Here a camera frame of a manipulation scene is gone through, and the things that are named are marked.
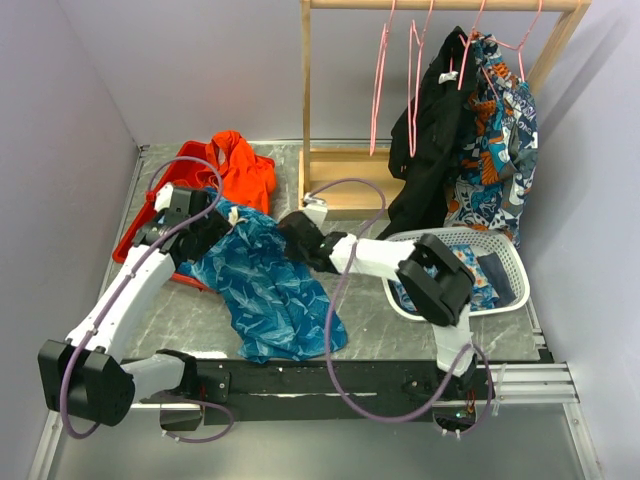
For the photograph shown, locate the blue orange patterned shorts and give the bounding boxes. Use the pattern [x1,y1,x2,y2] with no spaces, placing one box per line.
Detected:
[444,33,539,247]

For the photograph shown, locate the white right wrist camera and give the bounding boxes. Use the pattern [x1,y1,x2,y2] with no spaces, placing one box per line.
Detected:
[302,194,328,228]

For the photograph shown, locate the black shorts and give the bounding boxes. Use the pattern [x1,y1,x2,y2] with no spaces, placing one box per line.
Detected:
[378,26,477,240]

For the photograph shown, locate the pink wire hanger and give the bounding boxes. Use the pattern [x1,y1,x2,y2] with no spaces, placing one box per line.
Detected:
[407,0,434,158]
[369,0,396,157]
[495,0,544,81]
[455,1,499,100]

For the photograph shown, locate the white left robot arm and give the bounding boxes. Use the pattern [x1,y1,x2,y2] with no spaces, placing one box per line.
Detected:
[37,184,232,426]

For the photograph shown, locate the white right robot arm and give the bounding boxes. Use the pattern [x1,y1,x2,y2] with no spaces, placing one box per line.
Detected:
[277,211,477,399]

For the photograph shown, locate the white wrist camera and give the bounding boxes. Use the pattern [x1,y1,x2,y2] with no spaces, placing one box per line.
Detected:
[153,182,174,213]
[302,194,328,228]

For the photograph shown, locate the dark navy cloth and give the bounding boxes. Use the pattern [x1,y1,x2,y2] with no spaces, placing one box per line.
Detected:
[477,253,516,308]

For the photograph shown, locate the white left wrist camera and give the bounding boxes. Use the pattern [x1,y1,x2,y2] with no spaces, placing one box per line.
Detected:
[153,182,174,213]

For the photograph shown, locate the blue leaf-print shorts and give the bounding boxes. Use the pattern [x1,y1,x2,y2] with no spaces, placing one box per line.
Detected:
[178,198,330,364]

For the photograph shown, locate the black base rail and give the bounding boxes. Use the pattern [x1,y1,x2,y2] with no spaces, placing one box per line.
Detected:
[138,355,556,427]

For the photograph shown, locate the white perforated basket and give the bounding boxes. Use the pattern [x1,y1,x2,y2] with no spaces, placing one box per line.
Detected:
[389,227,530,317]

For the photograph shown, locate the wooden clothes rack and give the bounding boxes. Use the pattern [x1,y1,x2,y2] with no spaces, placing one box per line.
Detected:
[298,0,592,220]

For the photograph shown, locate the red plastic bin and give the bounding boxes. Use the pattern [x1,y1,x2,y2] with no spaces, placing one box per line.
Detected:
[112,131,277,264]

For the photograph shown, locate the blue floral shorts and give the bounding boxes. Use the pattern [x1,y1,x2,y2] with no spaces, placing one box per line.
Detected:
[389,244,500,314]

